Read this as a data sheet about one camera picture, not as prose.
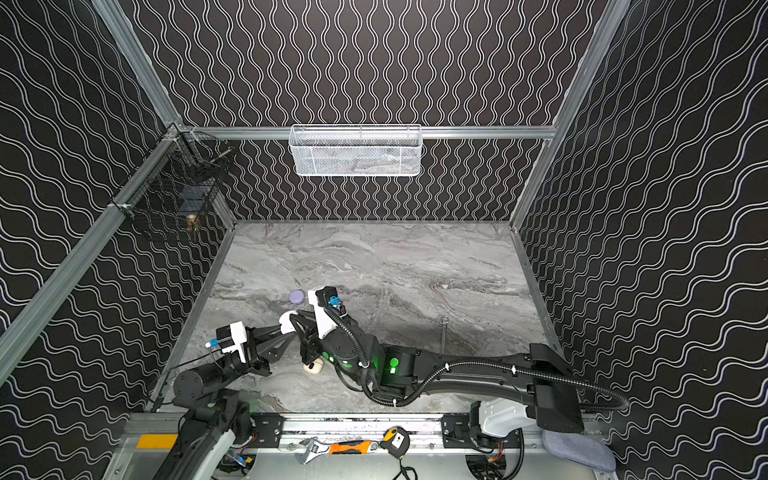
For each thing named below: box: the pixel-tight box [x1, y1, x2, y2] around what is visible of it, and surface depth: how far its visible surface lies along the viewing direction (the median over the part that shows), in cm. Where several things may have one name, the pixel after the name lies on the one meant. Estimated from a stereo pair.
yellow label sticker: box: [136, 434, 178, 449], surface depth 74 cm
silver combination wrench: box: [438, 316, 449, 359], surface depth 94 cm
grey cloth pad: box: [542, 430, 617, 472], surface depth 72 cm
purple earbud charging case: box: [288, 289, 306, 305], surface depth 100 cm
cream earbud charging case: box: [303, 358, 324, 375], surface depth 85 cm
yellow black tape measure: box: [380, 426, 410, 459], surface depth 73 cm
